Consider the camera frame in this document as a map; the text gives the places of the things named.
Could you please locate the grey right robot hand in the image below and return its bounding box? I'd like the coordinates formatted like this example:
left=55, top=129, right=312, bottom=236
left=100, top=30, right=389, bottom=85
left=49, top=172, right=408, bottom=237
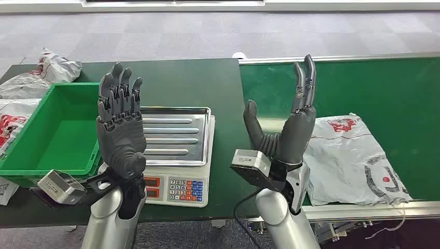
left=243, top=54, right=317, bottom=167

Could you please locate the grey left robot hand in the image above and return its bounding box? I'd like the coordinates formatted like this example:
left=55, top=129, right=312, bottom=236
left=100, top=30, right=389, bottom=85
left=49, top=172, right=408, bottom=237
left=95, top=62, right=148, bottom=181

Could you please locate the grey plastic mailer package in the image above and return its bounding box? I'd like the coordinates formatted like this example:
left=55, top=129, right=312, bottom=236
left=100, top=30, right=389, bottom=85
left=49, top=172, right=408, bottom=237
left=302, top=113, right=413, bottom=207

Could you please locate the thin white package string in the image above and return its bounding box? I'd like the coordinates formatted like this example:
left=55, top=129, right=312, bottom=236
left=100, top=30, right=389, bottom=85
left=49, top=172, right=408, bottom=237
left=364, top=202, right=407, bottom=241

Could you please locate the crumpled grey mailer package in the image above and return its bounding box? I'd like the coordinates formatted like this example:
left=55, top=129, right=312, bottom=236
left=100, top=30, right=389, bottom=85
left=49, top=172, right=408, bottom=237
left=0, top=48, right=83, bottom=100

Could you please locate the green conveyor belt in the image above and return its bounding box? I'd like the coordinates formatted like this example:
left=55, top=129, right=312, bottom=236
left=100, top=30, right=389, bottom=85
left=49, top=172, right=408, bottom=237
left=239, top=57, right=440, bottom=207

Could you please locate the flat grey red-print mailer package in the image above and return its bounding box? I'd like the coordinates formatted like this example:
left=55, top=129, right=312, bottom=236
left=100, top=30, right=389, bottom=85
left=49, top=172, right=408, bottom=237
left=0, top=99, right=43, bottom=206

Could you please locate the steel scale tray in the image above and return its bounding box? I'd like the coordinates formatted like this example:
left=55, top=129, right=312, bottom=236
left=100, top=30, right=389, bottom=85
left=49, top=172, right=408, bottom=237
left=139, top=106, right=212, bottom=168

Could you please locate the green plastic crate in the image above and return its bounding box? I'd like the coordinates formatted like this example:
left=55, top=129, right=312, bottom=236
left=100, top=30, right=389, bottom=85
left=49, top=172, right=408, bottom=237
left=0, top=82, right=104, bottom=188

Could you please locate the white electronic scale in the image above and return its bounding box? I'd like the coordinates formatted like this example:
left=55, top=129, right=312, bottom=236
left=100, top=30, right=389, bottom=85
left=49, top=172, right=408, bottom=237
left=141, top=115, right=216, bottom=208

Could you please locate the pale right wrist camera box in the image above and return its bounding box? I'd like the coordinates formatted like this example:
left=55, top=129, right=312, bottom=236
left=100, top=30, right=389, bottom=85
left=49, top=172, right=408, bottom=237
left=229, top=149, right=276, bottom=193

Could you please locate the aluminium conveyor frame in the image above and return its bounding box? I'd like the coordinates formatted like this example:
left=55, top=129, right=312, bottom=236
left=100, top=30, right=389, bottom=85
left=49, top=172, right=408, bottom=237
left=239, top=52, right=440, bottom=243

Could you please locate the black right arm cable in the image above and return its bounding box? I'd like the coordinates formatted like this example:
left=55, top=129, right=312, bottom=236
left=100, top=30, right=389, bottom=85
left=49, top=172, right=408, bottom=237
left=233, top=190, right=263, bottom=249

